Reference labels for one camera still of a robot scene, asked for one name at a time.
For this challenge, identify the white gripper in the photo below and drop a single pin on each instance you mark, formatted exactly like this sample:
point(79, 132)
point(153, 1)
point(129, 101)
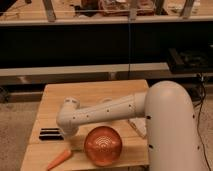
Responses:
point(69, 132)

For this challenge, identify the black whiteboard eraser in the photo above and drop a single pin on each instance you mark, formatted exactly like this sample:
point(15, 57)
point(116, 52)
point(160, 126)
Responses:
point(47, 134)

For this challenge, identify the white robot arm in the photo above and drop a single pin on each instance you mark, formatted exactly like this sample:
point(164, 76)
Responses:
point(174, 143)

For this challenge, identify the orange toy carrot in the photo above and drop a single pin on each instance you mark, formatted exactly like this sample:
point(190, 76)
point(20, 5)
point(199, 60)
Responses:
point(59, 159)

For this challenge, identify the orange plastic colander bowl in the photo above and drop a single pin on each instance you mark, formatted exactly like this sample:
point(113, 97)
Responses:
point(103, 146)

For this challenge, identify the long wooden shelf rack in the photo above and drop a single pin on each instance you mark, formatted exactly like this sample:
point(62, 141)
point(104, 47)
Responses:
point(44, 41)

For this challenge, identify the black equipment on shelf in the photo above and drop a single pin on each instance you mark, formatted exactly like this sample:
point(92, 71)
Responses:
point(190, 61)

